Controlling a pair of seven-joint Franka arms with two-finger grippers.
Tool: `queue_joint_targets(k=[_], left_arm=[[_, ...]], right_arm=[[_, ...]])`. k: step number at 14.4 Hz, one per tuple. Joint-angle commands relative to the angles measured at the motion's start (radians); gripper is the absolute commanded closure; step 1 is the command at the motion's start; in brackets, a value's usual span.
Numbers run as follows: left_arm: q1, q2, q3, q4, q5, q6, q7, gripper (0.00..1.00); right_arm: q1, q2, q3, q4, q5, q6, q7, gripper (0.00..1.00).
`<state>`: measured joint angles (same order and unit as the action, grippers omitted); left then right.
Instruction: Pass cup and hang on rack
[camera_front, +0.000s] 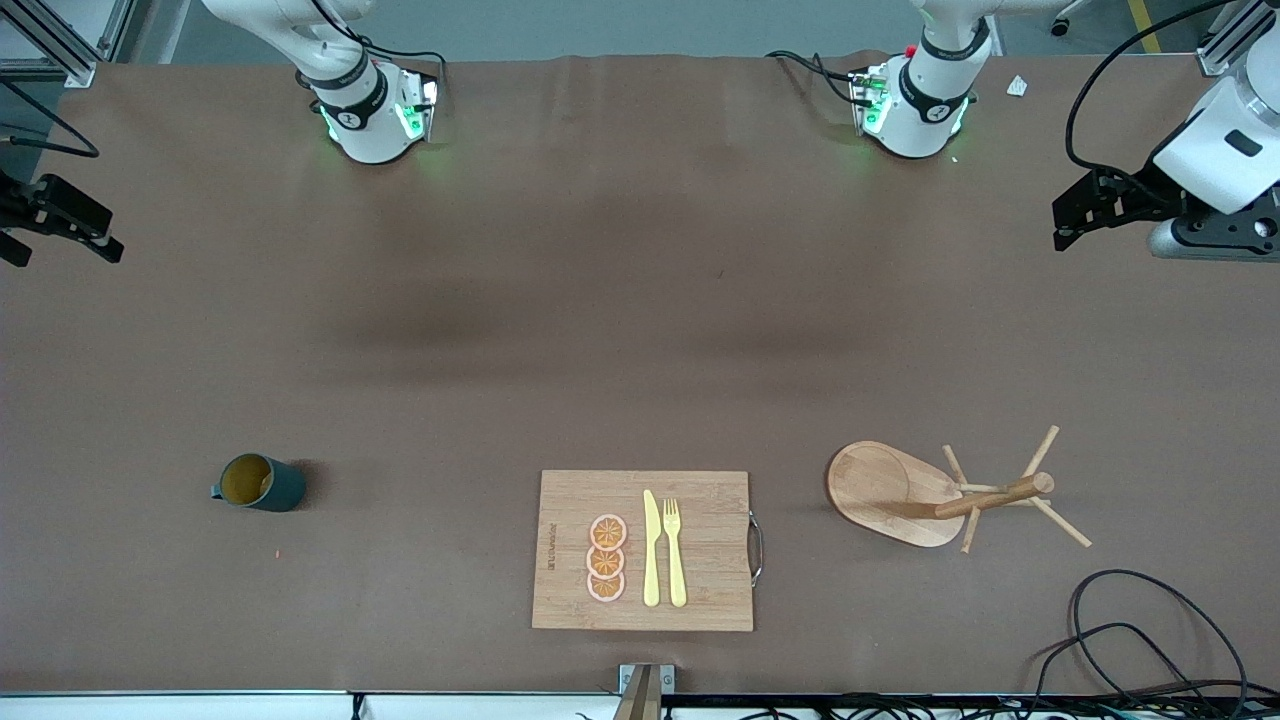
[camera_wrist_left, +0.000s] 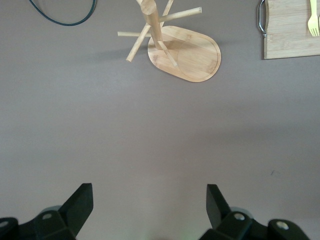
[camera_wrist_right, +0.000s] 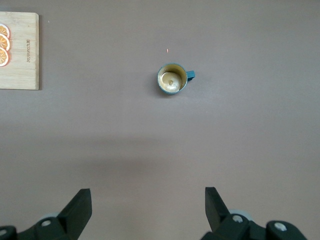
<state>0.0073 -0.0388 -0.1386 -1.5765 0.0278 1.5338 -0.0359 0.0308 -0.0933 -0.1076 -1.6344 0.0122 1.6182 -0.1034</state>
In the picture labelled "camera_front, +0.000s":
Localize metal mount bracket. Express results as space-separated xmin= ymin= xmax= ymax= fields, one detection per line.
xmin=612 ymin=663 xmax=676 ymax=720

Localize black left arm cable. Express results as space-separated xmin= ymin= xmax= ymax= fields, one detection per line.
xmin=1065 ymin=0 xmax=1241 ymax=179

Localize dark teal cup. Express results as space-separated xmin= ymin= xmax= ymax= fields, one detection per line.
xmin=210 ymin=453 xmax=307 ymax=514

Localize aluminium frame profile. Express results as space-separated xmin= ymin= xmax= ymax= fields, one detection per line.
xmin=0 ymin=0 xmax=137 ymax=89
xmin=1195 ymin=0 xmax=1280 ymax=77

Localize yellow plastic fork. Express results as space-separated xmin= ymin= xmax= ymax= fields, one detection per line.
xmin=663 ymin=498 xmax=689 ymax=608

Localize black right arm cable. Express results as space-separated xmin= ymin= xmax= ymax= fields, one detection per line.
xmin=0 ymin=80 xmax=101 ymax=159

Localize bamboo cutting board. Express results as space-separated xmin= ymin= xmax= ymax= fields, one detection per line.
xmin=531 ymin=470 xmax=766 ymax=633

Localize black base cable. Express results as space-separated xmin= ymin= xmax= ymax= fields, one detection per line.
xmin=765 ymin=50 xmax=863 ymax=109
xmin=350 ymin=38 xmax=448 ymax=76

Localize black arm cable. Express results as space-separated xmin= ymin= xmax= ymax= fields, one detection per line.
xmin=0 ymin=80 xmax=101 ymax=159
xmin=1065 ymin=0 xmax=1241 ymax=179

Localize looped black cable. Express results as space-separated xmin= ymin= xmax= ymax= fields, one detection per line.
xmin=1028 ymin=568 xmax=1251 ymax=720

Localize black right base cable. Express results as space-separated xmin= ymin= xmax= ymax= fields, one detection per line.
xmin=350 ymin=38 xmax=448 ymax=76

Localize wooden cup rack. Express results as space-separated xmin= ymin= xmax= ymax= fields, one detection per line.
xmin=826 ymin=425 xmax=1093 ymax=554

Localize black left base cable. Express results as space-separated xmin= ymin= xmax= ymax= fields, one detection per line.
xmin=765 ymin=50 xmax=863 ymax=109

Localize yellow plastic knife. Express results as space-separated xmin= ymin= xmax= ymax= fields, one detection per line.
xmin=642 ymin=489 xmax=663 ymax=608

